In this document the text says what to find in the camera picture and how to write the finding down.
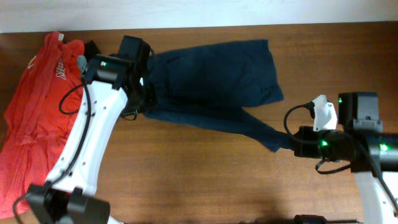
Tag navy blue shorts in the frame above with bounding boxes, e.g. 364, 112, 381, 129
145, 39, 293, 152

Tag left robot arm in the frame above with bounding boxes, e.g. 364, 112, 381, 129
19, 35, 157, 224

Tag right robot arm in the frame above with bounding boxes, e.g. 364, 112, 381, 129
288, 92, 397, 223

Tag black garment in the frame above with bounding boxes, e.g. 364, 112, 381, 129
84, 40, 101, 62

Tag red mesh t-shirt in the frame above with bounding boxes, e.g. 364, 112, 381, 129
1, 32, 85, 218

